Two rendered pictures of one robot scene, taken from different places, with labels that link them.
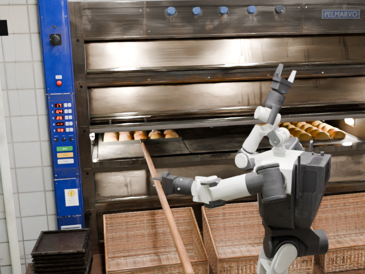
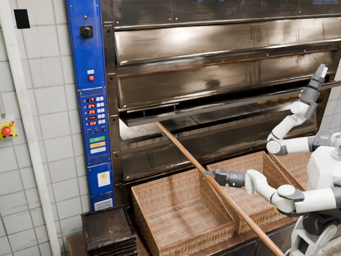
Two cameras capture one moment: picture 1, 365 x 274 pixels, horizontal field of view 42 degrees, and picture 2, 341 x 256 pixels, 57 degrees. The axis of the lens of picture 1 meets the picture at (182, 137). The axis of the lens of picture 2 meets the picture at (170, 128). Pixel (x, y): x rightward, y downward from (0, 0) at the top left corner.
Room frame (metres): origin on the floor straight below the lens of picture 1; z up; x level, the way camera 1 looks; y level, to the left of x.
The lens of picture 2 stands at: (1.05, 0.75, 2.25)
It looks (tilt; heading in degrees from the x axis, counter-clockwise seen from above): 29 degrees down; 342
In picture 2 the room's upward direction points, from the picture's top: 2 degrees clockwise
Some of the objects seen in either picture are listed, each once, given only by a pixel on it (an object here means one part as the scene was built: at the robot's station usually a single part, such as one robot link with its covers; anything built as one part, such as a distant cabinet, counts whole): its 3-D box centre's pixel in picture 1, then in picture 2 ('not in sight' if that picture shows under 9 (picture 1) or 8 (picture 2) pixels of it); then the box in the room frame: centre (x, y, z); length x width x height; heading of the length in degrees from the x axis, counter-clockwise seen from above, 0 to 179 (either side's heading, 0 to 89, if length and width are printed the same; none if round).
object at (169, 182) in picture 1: (174, 185); (225, 178); (2.25, 0.04, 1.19); 0.12 x 0.10 x 0.13; 64
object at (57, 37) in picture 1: (55, 35); (87, 27); (2.66, 0.68, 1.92); 0.06 x 0.04 x 0.11; 99
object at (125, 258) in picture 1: (153, 247); (181, 212); (2.52, 0.18, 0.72); 0.56 x 0.49 x 0.28; 100
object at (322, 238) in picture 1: (295, 238); (328, 214); (2.02, -0.51, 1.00); 0.28 x 0.13 x 0.18; 99
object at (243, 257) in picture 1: (254, 238); (251, 188); (2.62, -0.41, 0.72); 0.56 x 0.49 x 0.28; 98
